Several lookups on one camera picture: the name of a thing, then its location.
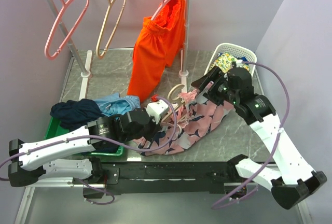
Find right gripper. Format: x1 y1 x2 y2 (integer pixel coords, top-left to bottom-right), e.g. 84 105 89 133
191 65 239 106

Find pink patterned shorts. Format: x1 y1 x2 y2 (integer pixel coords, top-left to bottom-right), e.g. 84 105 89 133
134 89 234 156

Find beige hanger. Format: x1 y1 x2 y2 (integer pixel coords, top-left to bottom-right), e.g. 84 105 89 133
94 0 128 59
162 84 185 123

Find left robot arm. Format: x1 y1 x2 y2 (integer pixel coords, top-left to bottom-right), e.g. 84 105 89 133
7 108 161 187

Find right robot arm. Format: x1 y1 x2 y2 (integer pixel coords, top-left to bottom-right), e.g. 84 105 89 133
191 66 327 209

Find light blue shorts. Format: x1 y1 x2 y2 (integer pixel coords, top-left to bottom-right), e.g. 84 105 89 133
94 93 141 117

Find orange shorts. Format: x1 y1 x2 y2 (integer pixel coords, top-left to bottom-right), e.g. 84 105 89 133
127 0 186 102

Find pink hanger far left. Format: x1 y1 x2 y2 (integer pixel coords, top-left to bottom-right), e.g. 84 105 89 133
44 0 90 61

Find lemon print cloth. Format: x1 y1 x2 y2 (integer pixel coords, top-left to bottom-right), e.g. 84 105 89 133
209 53 238 73

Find white plastic basket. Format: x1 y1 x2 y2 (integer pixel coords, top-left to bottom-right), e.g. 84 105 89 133
204 43 257 74

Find blue cloth in basket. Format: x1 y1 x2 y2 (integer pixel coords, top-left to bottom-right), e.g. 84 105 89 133
237 57 248 62

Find navy blue garment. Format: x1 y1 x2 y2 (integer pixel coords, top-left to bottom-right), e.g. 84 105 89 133
50 99 121 131

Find green plastic tray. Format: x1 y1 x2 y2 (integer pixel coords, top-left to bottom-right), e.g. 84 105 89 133
44 117 124 157

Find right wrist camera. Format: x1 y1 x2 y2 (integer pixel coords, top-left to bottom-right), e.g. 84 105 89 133
232 59 248 69

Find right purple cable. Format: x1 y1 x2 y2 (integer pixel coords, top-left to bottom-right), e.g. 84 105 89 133
211 62 289 209

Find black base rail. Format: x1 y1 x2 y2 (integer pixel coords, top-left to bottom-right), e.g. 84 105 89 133
86 162 245 195

